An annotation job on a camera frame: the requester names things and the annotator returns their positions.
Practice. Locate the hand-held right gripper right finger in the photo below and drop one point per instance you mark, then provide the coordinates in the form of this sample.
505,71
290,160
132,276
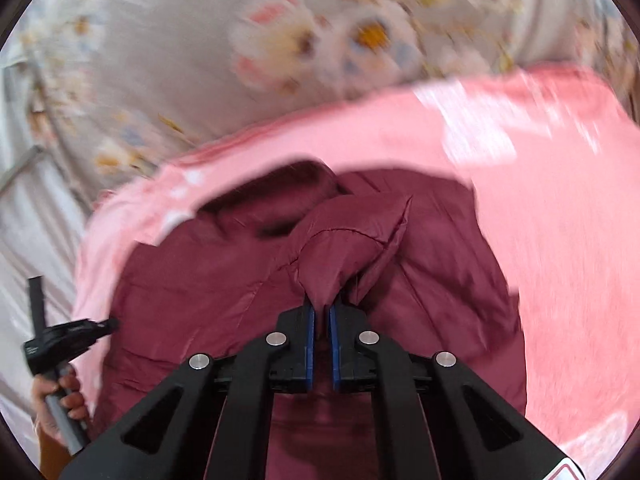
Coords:
334,350

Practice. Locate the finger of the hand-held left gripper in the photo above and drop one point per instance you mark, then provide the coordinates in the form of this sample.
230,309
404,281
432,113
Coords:
106,327

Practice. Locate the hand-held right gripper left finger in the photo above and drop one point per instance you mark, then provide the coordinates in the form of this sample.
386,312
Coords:
310,350

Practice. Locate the maroon jacket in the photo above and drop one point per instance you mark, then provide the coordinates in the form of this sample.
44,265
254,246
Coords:
200,285

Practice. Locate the person's left forearm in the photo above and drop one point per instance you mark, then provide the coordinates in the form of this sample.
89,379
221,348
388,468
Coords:
52,455

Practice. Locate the person's left hand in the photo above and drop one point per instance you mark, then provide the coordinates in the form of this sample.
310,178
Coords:
70,400

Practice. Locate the white satin cloth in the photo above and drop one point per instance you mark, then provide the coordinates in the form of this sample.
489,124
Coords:
40,230

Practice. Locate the pink blanket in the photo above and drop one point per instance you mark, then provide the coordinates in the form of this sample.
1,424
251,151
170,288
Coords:
550,210

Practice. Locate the grey floral bedsheet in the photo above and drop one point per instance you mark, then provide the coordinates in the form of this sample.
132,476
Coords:
175,35

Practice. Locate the metal rail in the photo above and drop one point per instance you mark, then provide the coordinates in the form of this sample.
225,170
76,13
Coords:
22,165

